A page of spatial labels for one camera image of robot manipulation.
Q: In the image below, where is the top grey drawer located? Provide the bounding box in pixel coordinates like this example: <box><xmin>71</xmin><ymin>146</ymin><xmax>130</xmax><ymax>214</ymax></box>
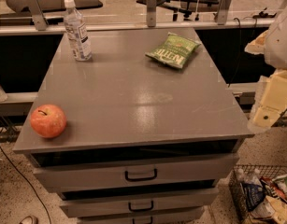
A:
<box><xmin>34</xmin><ymin>153</ymin><xmax>238</xmax><ymax>193</ymax></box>

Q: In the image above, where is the clear plastic water bottle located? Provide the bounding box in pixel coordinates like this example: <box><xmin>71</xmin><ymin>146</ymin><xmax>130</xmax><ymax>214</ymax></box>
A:
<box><xmin>64</xmin><ymin>0</ymin><xmax>92</xmax><ymax>61</ymax></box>

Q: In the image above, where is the wire basket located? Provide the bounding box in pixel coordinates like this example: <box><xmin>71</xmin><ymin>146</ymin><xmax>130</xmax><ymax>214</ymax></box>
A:
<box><xmin>229</xmin><ymin>164</ymin><xmax>287</xmax><ymax>224</ymax></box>

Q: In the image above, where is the green jalapeno chip bag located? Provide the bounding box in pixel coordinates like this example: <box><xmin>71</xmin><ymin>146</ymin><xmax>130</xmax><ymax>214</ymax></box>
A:
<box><xmin>145</xmin><ymin>33</ymin><xmax>200</xmax><ymax>69</ymax></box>

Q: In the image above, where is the middle grey drawer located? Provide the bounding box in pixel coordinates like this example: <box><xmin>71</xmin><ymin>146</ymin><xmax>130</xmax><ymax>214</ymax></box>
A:
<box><xmin>60</xmin><ymin>188</ymin><xmax>218</xmax><ymax>217</ymax></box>

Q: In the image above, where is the grey drawer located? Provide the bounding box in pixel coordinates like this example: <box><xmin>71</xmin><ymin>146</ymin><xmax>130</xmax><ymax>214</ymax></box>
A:
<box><xmin>77</xmin><ymin>206</ymin><xmax>204</xmax><ymax>224</ymax></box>
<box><xmin>60</xmin><ymin>188</ymin><xmax>218</xmax><ymax>217</ymax></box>
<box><xmin>34</xmin><ymin>153</ymin><xmax>238</xmax><ymax>193</ymax></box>

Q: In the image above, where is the yellow snack bag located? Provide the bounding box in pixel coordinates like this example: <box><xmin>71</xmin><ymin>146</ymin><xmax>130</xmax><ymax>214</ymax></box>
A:
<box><xmin>251</xmin><ymin>196</ymin><xmax>287</xmax><ymax>224</ymax></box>

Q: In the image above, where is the metal railing post right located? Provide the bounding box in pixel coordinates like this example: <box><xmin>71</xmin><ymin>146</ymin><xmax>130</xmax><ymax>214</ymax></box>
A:
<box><xmin>215</xmin><ymin>0</ymin><xmax>232</xmax><ymax>25</ymax></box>

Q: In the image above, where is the bottom grey drawer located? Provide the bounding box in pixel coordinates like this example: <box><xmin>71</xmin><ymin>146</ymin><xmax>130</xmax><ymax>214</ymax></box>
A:
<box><xmin>77</xmin><ymin>206</ymin><xmax>204</xmax><ymax>224</ymax></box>

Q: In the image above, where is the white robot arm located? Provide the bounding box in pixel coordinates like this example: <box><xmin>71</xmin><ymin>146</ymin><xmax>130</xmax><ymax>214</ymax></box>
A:
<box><xmin>245</xmin><ymin>7</ymin><xmax>287</xmax><ymax>133</ymax></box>

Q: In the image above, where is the metal railing post middle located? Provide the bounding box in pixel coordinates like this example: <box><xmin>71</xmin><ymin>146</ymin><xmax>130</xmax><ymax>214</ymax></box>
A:
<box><xmin>146</xmin><ymin>0</ymin><xmax>157</xmax><ymax>27</ymax></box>

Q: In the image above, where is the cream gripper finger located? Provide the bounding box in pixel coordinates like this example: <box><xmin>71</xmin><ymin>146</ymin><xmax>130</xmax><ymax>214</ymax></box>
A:
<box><xmin>244</xmin><ymin>31</ymin><xmax>267</xmax><ymax>55</ymax></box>
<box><xmin>248</xmin><ymin>69</ymin><xmax>287</xmax><ymax>133</ymax></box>

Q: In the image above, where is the grey drawer cabinet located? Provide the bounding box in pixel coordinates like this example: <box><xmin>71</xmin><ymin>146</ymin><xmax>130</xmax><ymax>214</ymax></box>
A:
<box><xmin>12</xmin><ymin>27</ymin><xmax>255</xmax><ymax>224</ymax></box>

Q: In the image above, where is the metal railing post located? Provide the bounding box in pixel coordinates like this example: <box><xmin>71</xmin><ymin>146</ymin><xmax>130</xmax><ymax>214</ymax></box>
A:
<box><xmin>146</xmin><ymin>0</ymin><xmax>157</xmax><ymax>27</ymax></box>
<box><xmin>215</xmin><ymin>0</ymin><xmax>232</xmax><ymax>25</ymax></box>
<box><xmin>25</xmin><ymin>0</ymin><xmax>48</xmax><ymax>31</ymax></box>

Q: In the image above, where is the metal railing post left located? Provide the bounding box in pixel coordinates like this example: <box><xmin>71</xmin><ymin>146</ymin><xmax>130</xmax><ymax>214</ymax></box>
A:
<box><xmin>25</xmin><ymin>0</ymin><xmax>48</xmax><ymax>31</ymax></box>

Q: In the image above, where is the black floor cable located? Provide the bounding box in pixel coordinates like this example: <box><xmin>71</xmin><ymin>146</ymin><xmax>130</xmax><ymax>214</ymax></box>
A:
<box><xmin>0</xmin><ymin>133</ymin><xmax>53</xmax><ymax>224</ymax></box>

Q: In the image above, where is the blue snack bag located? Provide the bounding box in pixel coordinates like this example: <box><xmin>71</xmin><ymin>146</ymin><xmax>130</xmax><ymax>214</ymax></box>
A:
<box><xmin>241</xmin><ymin>175</ymin><xmax>265</xmax><ymax>211</ymax></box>

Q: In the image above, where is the red apple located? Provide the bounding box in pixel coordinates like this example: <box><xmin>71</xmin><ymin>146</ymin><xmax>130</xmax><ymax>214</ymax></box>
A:
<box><xmin>30</xmin><ymin>105</ymin><xmax>66</xmax><ymax>138</ymax></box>

